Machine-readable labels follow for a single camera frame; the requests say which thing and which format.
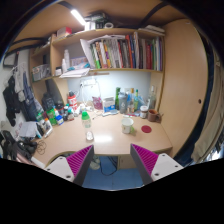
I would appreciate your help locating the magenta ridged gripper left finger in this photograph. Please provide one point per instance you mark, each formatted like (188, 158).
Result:
(74, 167)

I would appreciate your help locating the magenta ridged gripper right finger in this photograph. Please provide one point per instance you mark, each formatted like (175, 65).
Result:
(152, 166)

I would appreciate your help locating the grey metal water bottle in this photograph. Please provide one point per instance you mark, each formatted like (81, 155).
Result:
(122, 102)

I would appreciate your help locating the white computer mouse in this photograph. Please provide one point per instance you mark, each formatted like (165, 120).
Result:
(89, 136)

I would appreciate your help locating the red round coaster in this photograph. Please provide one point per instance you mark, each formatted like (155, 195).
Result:
(146, 129)

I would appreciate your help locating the clear bottle with green cap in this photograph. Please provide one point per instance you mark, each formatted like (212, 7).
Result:
(86, 121)

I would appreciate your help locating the white paper cup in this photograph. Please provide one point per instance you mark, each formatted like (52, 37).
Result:
(127, 125)

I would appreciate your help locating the brown ceramic mug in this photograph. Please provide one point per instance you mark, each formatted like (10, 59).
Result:
(154, 116)

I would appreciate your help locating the green lidded small bottle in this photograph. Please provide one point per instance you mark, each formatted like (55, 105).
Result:
(51, 116)

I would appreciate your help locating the red and white canister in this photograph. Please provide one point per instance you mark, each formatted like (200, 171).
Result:
(72, 100)

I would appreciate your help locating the pink patterned pouch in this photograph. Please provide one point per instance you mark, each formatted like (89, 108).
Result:
(97, 102)

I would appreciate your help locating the clear spray bottle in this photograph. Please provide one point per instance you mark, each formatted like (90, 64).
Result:
(152, 98)

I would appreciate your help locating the green tall bottle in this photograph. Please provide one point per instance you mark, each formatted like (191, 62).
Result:
(117, 98)

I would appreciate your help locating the blue and white box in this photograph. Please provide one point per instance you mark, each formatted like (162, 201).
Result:
(108, 104)

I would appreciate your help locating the white desk lamp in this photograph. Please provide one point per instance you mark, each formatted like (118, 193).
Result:
(89, 88)

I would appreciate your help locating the wooden desk with shelves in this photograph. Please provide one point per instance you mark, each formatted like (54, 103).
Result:
(170, 66)

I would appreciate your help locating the white paper sheets on shelf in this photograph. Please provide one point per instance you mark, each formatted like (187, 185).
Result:
(76, 73)

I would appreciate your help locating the white bottle on shelf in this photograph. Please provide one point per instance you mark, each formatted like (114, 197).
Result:
(67, 58)

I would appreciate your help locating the row of books on shelf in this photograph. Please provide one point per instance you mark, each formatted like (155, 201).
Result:
(124, 51)

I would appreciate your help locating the ceiling tube light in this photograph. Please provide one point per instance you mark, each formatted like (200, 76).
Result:
(78, 16)

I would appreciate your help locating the dark clothes hanging on wall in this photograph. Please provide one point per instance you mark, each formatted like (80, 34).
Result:
(13, 105)

